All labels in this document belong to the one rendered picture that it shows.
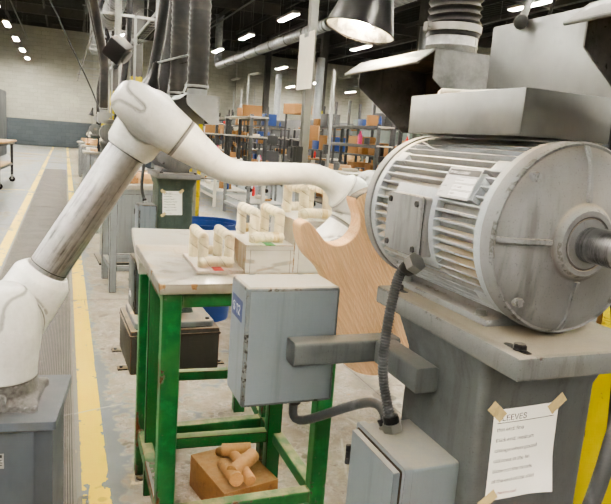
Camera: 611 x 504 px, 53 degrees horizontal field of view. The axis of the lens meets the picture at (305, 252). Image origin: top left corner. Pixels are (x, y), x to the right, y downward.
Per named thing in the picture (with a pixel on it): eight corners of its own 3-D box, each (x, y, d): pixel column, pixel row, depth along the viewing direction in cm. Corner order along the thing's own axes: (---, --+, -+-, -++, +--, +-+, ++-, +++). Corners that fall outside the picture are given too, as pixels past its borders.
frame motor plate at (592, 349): (662, 370, 81) (667, 342, 80) (516, 383, 72) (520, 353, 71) (490, 298, 114) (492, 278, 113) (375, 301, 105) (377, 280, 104)
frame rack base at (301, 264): (336, 273, 202) (340, 221, 199) (292, 274, 196) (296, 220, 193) (306, 257, 227) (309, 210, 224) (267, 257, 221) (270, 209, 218)
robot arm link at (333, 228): (310, 260, 154) (341, 218, 155) (290, 248, 168) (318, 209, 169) (341, 283, 158) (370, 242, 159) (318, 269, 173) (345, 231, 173)
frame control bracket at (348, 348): (399, 360, 103) (401, 338, 102) (293, 368, 96) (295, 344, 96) (387, 352, 107) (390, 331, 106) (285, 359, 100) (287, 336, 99)
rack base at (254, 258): (294, 273, 197) (296, 245, 195) (244, 274, 191) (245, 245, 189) (268, 256, 222) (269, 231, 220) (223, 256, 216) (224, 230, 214)
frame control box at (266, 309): (396, 471, 95) (413, 309, 90) (263, 490, 87) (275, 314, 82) (332, 404, 117) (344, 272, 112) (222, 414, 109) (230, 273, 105)
